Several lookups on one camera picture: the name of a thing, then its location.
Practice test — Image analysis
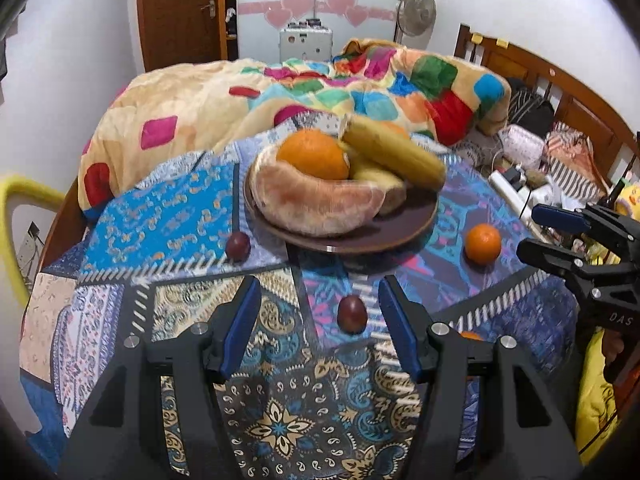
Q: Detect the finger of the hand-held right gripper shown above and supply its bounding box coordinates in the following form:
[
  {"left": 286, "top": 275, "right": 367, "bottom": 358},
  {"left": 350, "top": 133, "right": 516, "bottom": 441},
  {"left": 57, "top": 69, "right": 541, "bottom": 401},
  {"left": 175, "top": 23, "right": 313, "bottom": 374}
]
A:
[
  {"left": 531, "top": 202, "right": 640, "bottom": 247},
  {"left": 516, "top": 239, "right": 602, "bottom": 282}
]

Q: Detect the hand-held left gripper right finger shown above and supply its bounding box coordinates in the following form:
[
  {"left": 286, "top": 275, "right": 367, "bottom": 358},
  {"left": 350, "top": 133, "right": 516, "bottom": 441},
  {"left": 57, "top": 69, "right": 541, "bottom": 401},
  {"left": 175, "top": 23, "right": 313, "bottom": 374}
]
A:
[{"left": 377, "top": 275, "right": 584, "bottom": 480}]

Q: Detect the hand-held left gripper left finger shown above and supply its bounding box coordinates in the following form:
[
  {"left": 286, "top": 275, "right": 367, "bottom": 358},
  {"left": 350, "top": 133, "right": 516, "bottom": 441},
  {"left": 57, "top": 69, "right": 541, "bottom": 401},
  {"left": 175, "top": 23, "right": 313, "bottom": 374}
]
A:
[{"left": 60, "top": 275, "right": 263, "bottom": 480}]

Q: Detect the dark red jujube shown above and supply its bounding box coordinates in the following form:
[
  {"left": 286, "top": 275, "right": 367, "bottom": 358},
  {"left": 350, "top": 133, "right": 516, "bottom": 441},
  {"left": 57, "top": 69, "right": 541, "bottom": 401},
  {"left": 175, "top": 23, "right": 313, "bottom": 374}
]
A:
[
  {"left": 226, "top": 232, "right": 251, "bottom": 262},
  {"left": 337, "top": 295, "right": 367, "bottom": 333}
]

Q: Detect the brown round plate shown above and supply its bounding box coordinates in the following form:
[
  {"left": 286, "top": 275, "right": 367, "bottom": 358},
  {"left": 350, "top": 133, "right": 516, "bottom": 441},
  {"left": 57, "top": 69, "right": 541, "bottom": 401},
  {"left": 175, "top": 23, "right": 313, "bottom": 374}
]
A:
[{"left": 243, "top": 160, "right": 440, "bottom": 255}]

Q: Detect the peeled pomelo piece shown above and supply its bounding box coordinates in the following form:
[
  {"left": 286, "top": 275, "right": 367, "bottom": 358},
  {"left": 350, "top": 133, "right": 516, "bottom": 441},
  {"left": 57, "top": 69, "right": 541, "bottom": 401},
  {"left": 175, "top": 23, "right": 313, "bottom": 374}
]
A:
[{"left": 250, "top": 147, "right": 388, "bottom": 238}]

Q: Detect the pale yellow sugar cane piece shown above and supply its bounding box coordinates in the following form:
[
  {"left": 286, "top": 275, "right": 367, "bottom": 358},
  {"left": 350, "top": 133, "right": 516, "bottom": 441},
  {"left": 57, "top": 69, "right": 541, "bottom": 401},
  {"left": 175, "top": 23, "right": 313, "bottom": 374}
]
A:
[{"left": 347, "top": 160, "right": 407, "bottom": 216}]

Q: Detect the yellow corn cob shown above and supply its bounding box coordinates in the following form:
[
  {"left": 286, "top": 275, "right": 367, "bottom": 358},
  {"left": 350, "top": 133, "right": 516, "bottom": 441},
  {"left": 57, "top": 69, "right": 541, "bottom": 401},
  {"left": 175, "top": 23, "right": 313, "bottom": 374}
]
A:
[{"left": 341, "top": 115, "right": 447, "bottom": 190}]

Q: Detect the large orange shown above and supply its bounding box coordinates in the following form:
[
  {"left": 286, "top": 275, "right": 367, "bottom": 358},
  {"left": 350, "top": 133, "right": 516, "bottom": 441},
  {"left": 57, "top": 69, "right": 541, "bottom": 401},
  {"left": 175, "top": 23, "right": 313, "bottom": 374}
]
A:
[{"left": 276, "top": 130, "right": 351, "bottom": 181}]

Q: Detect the person's right hand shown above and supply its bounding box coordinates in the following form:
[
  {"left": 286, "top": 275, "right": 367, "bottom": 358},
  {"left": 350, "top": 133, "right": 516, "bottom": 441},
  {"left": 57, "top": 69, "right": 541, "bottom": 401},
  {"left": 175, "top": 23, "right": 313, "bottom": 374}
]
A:
[{"left": 602, "top": 332, "right": 634, "bottom": 384}]

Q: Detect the white power strip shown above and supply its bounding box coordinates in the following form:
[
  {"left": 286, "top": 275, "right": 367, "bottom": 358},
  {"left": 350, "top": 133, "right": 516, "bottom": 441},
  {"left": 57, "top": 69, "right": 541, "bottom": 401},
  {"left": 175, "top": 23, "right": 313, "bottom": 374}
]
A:
[{"left": 489, "top": 170, "right": 537, "bottom": 222}]

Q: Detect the striped bag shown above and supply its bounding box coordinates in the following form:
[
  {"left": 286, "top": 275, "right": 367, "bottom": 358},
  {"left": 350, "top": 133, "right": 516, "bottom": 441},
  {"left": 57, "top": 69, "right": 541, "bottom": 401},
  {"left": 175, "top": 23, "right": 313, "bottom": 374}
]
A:
[{"left": 545, "top": 122, "right": 609, "bottom": 202}]

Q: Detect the pink quilted pouch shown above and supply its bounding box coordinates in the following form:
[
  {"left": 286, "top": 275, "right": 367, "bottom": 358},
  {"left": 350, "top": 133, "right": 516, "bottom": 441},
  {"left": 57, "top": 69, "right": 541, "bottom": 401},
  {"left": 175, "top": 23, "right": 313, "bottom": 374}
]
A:
[{"left": 500, "top": 125, "right": 546, "bottom": 171}]

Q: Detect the black bag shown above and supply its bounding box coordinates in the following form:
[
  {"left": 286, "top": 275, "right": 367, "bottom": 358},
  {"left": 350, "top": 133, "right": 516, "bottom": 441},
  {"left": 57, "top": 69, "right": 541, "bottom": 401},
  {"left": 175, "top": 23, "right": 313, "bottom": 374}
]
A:
[{"left": 507, "top": 85, "right": 556, "bottom": 134}]

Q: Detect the yellow cloth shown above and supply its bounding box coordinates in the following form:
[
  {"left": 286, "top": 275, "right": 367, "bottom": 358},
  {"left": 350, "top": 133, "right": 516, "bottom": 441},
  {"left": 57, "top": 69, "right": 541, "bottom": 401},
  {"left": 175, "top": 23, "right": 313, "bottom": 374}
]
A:
[{"left": 575, "top": 330, "right": 622, "bottom": 462}]

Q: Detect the wooden bed headboard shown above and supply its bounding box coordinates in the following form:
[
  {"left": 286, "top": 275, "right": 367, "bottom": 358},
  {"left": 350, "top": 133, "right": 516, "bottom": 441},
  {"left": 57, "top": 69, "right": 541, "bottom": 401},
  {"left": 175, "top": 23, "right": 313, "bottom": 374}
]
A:
[{"left": 454, "top": 23, "right": 640, "bottom": 196}]

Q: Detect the blue patterned bedspread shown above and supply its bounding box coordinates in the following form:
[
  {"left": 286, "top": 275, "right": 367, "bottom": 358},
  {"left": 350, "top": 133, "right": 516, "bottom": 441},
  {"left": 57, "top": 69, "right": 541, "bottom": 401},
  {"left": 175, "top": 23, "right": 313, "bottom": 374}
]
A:
[{"left": 20, "top": 125, "right": 581, "bottom": 480}]

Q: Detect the colourful patch blanket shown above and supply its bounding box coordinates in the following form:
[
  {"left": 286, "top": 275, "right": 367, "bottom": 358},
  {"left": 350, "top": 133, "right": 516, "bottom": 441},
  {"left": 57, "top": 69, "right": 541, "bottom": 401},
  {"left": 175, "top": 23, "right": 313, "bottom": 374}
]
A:
[{"left": 80, "top": 38, "right": 512, "bottom": 221}]

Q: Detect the standing fan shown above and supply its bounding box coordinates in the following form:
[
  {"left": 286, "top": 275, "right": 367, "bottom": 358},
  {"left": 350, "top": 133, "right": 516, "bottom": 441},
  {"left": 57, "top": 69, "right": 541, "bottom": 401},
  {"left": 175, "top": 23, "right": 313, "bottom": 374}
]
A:
[{"left": 397, "top": 0, "right": 437, "bottom": 44}]

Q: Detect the small white cabinet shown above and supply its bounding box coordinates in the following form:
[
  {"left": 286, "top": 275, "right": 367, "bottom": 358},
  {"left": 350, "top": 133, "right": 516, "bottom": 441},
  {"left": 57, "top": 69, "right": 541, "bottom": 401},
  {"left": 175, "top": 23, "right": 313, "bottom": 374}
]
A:
[{"left": 279, "top": 20, "right": 334, "bottom": 64}]

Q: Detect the brown wooden door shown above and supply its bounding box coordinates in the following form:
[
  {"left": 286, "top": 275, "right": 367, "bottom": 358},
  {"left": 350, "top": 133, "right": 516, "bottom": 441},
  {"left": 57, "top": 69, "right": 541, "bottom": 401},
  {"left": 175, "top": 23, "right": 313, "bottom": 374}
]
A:
[{"left": 136, "top": 0, "right": 229, "bottom": 73}]

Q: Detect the wooden bed frame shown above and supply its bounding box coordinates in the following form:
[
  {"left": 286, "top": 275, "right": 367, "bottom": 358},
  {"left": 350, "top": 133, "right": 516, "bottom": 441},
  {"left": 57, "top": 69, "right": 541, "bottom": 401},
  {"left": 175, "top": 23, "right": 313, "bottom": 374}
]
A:
[{"left": 37, "top": 175, "right": 89, "bottom": 272}]

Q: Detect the yellow chair frame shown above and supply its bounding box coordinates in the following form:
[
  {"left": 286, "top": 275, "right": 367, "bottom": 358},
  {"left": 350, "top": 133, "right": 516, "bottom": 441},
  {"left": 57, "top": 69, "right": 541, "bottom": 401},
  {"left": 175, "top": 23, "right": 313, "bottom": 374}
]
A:
[{"left": 0, "top": 175, "right": 69, "bottom": 307}]

